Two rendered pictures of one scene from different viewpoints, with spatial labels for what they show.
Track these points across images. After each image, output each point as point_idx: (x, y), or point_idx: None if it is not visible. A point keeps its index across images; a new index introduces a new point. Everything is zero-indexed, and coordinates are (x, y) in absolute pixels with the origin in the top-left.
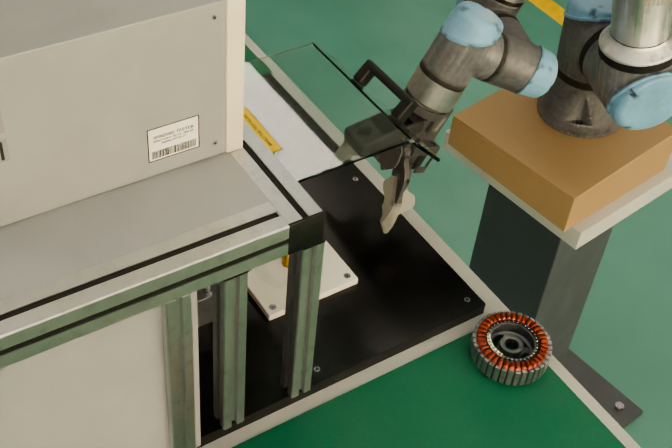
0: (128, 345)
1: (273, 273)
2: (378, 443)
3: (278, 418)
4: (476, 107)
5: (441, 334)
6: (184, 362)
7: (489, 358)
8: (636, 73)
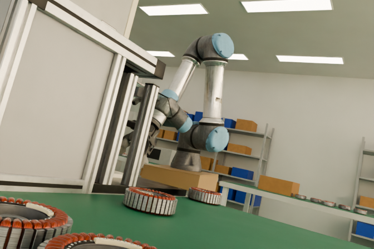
0: (96, 71)
1: None
2: None
3: (123, 194)
4: (151, 164)
5: (174, 195)
6: (111, 101)
7: (201, 191)
8: (215, 125)
